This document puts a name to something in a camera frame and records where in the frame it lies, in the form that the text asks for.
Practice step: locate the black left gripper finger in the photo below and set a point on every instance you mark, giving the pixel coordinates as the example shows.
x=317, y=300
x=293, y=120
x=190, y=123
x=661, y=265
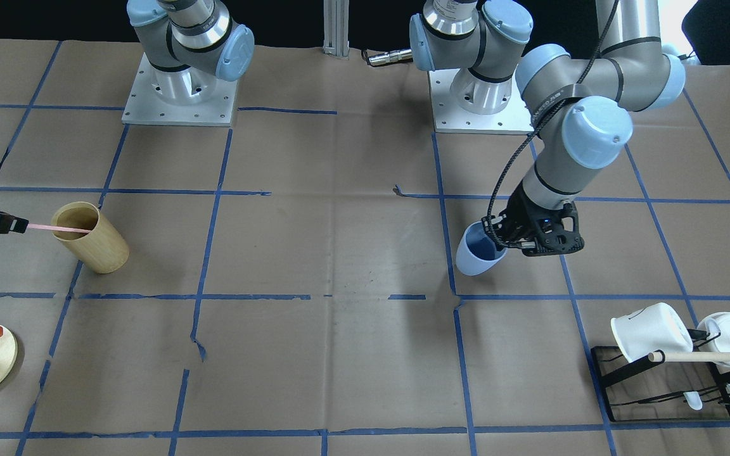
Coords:
x=498, y=229

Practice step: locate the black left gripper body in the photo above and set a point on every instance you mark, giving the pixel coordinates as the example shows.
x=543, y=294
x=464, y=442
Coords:
x=525, y=216

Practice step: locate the light blue plastic cup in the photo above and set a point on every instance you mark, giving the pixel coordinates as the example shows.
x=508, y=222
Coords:
x=476, y=252

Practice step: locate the pink chopstick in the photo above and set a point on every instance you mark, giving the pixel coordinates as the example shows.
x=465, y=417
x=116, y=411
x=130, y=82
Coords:
x=56, y=228

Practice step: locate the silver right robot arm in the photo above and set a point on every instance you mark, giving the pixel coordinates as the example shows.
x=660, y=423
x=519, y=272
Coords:
x=194, y=55

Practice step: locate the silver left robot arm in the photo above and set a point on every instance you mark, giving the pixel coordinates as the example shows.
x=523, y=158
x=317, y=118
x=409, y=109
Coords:
x=580, y=109

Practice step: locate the bamboo chopstick holder cup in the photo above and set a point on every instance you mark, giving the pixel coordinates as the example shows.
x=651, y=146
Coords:
x=102, y=249

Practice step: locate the white smiley mug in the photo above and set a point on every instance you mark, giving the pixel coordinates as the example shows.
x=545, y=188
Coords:
x=656, y=327

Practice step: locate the brown paper table cover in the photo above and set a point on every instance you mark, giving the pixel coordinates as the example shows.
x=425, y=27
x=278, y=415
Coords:
x=290, y=289

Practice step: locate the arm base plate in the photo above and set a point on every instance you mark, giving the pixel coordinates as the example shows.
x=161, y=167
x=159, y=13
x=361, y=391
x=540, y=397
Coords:
x=463, y=104
x=190, y=97

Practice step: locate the black wire cup rack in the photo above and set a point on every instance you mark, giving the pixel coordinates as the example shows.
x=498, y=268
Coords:
x=664, y=386

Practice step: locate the aluminium frame post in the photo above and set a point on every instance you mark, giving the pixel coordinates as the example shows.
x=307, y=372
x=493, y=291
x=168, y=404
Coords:
x=336, y=28

